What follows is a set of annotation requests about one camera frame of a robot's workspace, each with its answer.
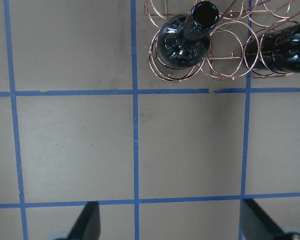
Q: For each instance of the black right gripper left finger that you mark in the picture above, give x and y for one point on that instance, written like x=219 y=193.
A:
x=87 y=225

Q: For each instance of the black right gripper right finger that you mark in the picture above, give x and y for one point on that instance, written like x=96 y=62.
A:
x=256 y=224

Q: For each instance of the dark bottle in rack left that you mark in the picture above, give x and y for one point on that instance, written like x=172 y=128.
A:
x=277 y=51

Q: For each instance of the dark bottle in rack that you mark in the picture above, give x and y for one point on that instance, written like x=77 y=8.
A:
x=277 y=51
x=184 y=40

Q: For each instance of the dark bottle in rack right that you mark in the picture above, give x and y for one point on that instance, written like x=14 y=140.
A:
x=184 y=40

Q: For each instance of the copper wire wine rack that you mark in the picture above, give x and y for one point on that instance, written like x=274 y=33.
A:
x=240 y=24

